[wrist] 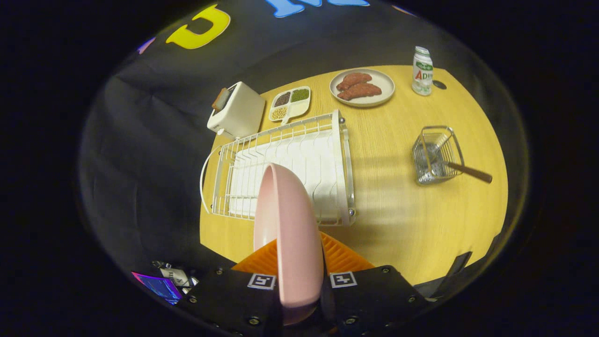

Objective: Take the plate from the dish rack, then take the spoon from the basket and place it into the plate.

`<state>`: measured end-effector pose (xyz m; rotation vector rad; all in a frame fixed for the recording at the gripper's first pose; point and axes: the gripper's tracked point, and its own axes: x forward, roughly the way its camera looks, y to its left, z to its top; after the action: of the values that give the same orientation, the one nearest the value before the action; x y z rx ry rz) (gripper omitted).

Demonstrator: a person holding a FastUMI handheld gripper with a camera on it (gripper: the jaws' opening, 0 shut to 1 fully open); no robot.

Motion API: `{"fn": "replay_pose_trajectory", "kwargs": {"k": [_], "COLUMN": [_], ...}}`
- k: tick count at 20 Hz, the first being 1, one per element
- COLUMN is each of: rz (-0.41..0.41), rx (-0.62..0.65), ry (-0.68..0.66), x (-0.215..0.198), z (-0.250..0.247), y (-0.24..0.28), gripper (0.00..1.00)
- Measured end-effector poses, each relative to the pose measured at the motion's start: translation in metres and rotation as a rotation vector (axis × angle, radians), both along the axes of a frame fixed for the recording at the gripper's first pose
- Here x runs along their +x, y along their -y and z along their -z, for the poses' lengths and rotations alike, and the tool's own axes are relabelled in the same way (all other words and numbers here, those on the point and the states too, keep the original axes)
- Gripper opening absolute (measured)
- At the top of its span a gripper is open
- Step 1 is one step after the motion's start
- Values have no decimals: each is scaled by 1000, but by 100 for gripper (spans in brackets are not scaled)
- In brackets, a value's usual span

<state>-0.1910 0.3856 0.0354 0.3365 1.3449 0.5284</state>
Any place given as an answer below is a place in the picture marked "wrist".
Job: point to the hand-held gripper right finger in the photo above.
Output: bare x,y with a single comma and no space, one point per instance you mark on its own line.
369,299

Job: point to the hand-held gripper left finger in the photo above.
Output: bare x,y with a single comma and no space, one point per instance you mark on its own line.
229,299

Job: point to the pink plate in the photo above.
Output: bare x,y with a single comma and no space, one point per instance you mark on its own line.
290,234

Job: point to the white divided bean dish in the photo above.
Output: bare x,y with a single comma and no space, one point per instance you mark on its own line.
292,110

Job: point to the beige round plate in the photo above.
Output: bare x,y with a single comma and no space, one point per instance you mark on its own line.
384,82

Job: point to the white paper tags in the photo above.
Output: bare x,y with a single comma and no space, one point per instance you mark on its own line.
175,276

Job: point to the purple glowing screen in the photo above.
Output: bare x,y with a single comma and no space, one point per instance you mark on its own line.
159,286

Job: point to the black table clamp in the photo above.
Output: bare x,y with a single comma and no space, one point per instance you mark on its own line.
461,264

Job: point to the white drip tray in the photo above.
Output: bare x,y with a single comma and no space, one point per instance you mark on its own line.
309,159

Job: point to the black backdrop cloth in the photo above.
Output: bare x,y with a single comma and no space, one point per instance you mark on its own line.
154,140

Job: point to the white toaster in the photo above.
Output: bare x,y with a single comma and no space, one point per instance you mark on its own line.
238,112

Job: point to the brown toast slice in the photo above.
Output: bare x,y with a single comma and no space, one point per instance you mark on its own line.
220,99

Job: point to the red sausage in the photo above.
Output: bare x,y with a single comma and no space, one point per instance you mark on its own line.
360,91
353,79

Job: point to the white bottle green cap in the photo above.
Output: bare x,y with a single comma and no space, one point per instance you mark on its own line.
422,72

